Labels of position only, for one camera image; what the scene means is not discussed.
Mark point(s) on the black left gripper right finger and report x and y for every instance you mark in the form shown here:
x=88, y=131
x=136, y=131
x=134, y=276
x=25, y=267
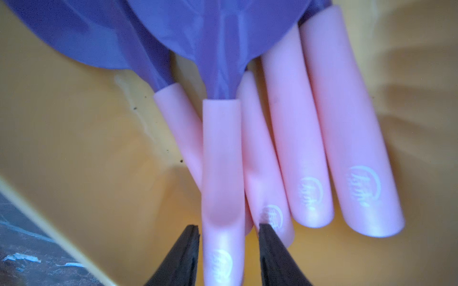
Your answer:
x=278, y=268

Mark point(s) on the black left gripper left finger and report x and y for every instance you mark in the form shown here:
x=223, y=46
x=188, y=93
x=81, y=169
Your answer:
x=180, y=266

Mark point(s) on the purple square shovel pink handle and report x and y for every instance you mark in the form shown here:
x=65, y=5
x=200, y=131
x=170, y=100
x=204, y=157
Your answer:
x=264, y=187
x=221, y=38

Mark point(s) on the yellow storage box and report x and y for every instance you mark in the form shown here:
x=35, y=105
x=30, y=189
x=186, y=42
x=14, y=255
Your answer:
x=94, y=188

